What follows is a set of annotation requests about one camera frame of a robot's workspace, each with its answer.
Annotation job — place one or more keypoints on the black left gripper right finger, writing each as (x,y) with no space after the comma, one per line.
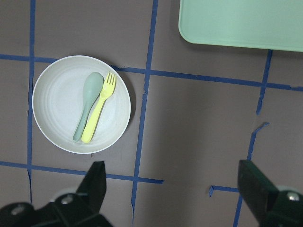
(271,206)

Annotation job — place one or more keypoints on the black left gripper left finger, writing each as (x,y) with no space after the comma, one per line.
(78,209)

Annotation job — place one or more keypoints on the white round plate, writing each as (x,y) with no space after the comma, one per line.
(57,104)

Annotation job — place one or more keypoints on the yellow plastic fork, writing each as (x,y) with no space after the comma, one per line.
(106,92)

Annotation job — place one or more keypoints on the pale green spoon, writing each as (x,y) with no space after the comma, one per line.
(91,90)

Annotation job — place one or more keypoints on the mint green tray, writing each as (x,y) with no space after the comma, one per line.
(261,24)

